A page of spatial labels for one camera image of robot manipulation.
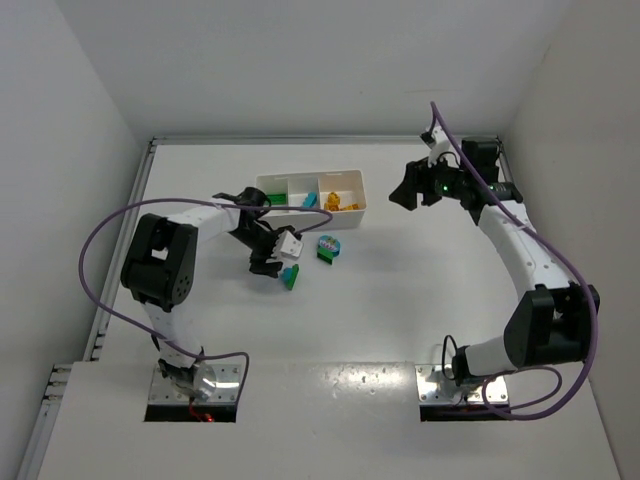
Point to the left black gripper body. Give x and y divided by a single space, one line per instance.
263 255

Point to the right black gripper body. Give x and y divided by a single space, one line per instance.
422 181

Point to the teal 2x4 lego brick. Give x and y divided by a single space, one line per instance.
311 200

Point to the yellow round face lego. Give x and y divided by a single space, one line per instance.
333 202

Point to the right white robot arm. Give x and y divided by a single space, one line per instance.
552 323

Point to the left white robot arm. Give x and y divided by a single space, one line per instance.
159 270

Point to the small teal lego brick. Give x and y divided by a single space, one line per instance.
288 275

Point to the green lego plate under teal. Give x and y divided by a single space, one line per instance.
290 286

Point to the white three-compartment tray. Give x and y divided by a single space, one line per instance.
340 192

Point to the green curved lego brick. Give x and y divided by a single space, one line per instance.
326 255

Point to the teal frog lily lego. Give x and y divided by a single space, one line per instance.
330 243

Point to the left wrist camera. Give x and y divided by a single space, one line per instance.
287 246

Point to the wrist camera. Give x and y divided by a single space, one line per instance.
287 246
438 144

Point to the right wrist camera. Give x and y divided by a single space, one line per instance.
438 144

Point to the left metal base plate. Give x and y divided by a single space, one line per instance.
214 384

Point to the metal base plate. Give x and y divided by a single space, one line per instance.
434 389
214 384

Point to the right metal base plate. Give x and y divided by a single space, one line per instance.
434 389

